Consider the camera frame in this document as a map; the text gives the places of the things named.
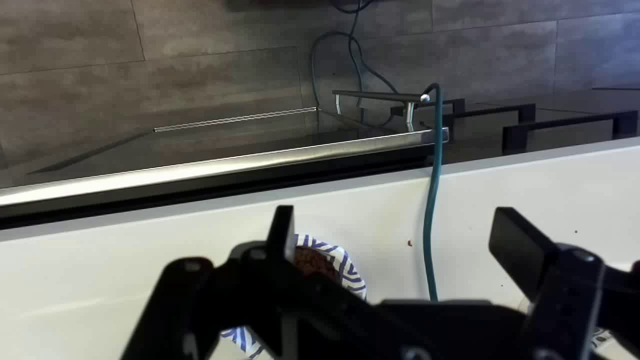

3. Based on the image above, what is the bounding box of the teal cable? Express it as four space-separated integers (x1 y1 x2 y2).
420 82 449 304

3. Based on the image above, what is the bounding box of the steel oven door handle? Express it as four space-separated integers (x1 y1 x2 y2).
0 131 437 207

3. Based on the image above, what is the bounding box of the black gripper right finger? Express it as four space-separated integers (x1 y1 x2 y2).
488 207 640 360

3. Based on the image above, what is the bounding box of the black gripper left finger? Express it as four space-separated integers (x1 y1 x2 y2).
123 207 372 360

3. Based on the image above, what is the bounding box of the dark red coffee pod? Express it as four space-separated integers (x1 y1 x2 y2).
294 246 341 283

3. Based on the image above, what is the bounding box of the blue patterned paper cup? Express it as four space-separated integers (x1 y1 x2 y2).
222 232 368 360

